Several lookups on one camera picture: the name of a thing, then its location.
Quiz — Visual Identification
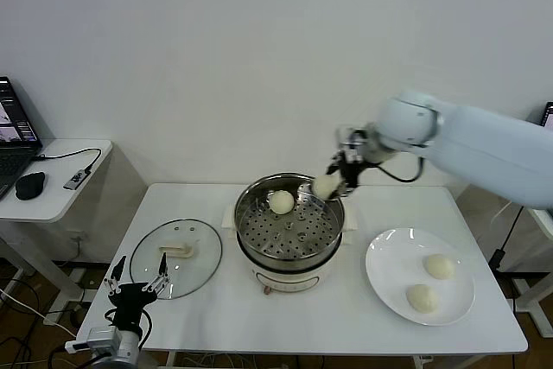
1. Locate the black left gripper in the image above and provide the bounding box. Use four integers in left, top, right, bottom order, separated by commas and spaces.
105, 252, 170, 329

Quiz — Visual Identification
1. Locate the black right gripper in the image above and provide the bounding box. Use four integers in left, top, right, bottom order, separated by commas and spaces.
326, 150, 368, 200

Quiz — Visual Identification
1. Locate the white steamed baozi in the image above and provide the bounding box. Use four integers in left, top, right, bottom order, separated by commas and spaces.
423, 253, 456, 280
311, 174, 342, 200
405, 283, 440, 314
268, 189, 296, 215

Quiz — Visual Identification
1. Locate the round glass lid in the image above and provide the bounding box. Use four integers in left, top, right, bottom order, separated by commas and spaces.
129, 219, 224, 300

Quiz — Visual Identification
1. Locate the stainless steel steamer basket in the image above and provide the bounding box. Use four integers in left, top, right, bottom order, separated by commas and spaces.
221, 173, 359, 267

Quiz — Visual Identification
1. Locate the white round plate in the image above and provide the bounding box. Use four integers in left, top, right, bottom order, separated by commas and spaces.
365, 226, 476, 327

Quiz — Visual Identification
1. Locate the white side table with mouse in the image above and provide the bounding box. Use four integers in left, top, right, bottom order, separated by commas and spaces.
0, 139, 150, 314

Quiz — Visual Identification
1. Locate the white electric cooker pot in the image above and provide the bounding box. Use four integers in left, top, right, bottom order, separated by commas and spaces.
226, 230, 353, 296

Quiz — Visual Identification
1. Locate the grey usb hub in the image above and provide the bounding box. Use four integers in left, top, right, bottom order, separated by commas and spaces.
63, 169, 95, 191

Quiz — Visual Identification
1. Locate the black computer mouse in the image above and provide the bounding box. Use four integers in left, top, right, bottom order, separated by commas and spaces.
15, 171, 47, 200

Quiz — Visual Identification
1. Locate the white side table with sticker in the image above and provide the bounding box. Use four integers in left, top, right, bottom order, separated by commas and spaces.
455, 187, 553, 340

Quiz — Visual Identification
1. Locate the black laptop beside mouse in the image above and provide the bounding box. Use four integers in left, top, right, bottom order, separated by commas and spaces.
0, 75, 44, 202

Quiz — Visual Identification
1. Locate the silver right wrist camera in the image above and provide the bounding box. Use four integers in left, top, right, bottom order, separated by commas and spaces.
336, 125, 369, 158

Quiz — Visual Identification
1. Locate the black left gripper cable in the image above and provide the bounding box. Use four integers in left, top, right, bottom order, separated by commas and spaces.
105, 310, 154, 340

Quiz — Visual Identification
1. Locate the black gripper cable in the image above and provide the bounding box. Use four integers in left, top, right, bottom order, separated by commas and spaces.
371, 155, 427, 183
105, 310, 154, 340

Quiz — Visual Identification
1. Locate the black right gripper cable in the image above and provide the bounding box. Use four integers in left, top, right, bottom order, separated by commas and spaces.
371, 155, 427, 183

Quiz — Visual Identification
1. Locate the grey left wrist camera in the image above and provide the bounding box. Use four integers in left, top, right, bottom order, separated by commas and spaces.
65, 328, 126, 355

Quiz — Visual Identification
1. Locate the white floor cable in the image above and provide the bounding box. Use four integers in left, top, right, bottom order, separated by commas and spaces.
0, 286, 79, 338

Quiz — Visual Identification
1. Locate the black usb hub cable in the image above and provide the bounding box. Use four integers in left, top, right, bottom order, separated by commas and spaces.
34, 148, 104, 171

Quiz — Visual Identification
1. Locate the white laptop cable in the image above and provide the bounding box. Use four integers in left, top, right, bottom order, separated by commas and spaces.
490, 202, 519, 230

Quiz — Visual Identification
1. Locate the black power cable with adapter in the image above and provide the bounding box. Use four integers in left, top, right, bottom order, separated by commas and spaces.
487, 204, 526, 275

